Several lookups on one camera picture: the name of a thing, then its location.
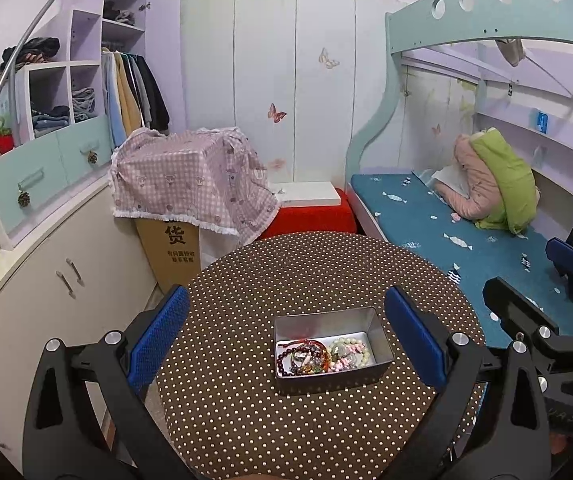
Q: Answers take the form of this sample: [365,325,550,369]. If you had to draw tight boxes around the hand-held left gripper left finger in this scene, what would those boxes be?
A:
[22,286,190,480]

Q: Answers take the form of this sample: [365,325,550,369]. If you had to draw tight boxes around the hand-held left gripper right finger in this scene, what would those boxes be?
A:
[384,286,552,480]

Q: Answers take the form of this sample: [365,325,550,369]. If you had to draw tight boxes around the pale green bead bracelet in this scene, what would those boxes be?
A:
[329,338,374,369]

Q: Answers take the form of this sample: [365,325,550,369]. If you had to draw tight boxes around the silver metal tin box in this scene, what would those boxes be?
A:
[272,306,395,395]

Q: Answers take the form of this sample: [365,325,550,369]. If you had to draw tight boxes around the dark red bead bracelet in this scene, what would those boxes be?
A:
[276,342,330,379]

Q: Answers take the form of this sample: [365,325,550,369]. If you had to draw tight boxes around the brown cardboard box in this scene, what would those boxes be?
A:
[134,215,217,295]

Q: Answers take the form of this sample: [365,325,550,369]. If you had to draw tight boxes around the green quilt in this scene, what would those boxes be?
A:
[469,129,540,235]

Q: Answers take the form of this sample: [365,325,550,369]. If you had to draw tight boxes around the brown polka-dot round table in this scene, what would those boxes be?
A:
[156,231,487,480]

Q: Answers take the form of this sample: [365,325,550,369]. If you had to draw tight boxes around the teal candy print bedsheet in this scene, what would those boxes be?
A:
[349,172,573,337]

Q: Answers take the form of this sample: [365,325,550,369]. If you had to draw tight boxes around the pink quilt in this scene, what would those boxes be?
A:
[434,133,503,222]

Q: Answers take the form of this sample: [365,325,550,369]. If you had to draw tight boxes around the white curved cabinet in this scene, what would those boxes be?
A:
[0,180,160,461]

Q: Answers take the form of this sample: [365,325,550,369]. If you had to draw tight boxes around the red stool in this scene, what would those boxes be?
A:
[259,188,358,239]

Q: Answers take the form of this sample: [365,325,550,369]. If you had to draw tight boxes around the pink checked cloth cover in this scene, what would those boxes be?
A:
[110,127,281,237]

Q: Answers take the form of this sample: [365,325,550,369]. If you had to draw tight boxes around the white flat board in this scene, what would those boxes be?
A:
[271,181,343,207]

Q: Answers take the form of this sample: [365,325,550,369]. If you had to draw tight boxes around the shelf unit with teal drawers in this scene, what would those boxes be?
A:
[0,0,148,252]

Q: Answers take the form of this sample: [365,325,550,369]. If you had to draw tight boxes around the hanging grey cloth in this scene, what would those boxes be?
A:
[497,37,525,67]

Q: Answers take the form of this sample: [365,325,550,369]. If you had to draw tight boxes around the folded blue jeans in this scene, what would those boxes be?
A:
[31,105,71,134]

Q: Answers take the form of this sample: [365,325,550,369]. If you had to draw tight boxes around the row of hanging clothes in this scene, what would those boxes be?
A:
[101,50,170,149]

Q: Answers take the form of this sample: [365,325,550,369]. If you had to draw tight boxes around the folded grey jeans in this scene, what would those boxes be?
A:
[71,87,96,119]

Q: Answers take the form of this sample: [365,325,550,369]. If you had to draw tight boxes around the dark clothes pile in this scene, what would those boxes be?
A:
[0,37,62,82]

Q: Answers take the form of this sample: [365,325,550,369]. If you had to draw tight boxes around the teal bunk bed frame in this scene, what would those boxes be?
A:
[347,0,573,241]

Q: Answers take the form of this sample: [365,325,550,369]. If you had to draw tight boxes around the curved silver metal rail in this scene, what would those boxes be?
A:
[0,0,153,111]

